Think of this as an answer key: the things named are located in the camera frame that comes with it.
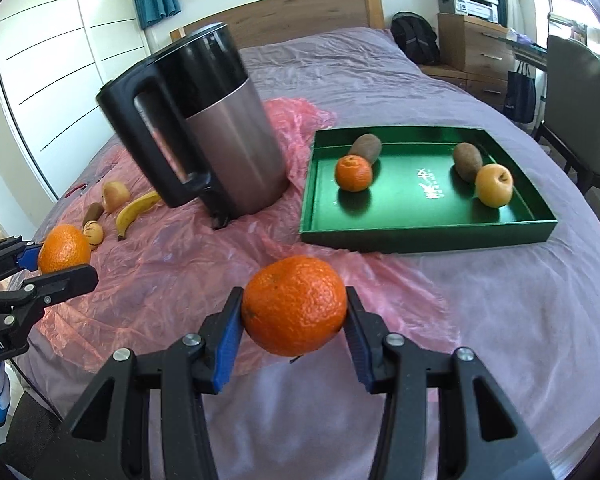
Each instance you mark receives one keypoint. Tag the banana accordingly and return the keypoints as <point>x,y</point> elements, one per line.
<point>132,212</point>

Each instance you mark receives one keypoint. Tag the black and steel kettle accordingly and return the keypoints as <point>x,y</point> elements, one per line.
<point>230,135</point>

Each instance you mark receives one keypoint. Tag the white printer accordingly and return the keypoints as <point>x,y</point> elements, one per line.
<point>467,2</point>

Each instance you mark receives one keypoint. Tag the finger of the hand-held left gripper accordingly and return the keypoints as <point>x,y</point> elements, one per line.
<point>30,258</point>
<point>55,280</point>

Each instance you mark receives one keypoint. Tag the wooden dresser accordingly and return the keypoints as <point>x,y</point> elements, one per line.
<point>475,55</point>

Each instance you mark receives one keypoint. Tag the reddish yellow apple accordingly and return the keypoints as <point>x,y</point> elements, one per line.
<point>116,196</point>

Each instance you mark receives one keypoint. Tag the black backpack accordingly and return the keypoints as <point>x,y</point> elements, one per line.
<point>415,37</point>

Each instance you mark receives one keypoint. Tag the dark blue bag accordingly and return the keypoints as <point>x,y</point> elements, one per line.
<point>521,92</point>

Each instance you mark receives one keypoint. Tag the pink plastic sheet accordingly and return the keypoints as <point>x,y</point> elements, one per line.
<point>180,270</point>

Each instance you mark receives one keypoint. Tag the grey chair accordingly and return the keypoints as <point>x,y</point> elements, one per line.
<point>575,90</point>

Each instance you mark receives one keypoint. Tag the tangerine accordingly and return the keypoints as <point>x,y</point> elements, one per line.
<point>353,173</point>
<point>295,305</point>
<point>64,247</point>

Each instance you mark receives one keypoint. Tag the white wardrobe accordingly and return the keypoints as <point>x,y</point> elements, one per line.
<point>65,60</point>

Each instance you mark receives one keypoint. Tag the small striped yellow melon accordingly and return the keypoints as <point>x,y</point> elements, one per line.
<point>93,235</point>

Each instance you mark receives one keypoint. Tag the wooden headboard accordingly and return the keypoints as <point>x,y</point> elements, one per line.
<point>300,15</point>

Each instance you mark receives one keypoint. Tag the glass desk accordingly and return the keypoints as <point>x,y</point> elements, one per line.
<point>530,47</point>

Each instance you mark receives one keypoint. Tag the kiwi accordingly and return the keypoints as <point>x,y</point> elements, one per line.
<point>366,146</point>
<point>93,213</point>
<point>466,160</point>

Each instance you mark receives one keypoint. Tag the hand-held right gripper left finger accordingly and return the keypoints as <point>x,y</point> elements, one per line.
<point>225,355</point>

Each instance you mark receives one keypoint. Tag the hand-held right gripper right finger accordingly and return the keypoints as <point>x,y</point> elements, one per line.
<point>362,355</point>

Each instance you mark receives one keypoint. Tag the green tray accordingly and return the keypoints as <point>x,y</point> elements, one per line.
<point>420,210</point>

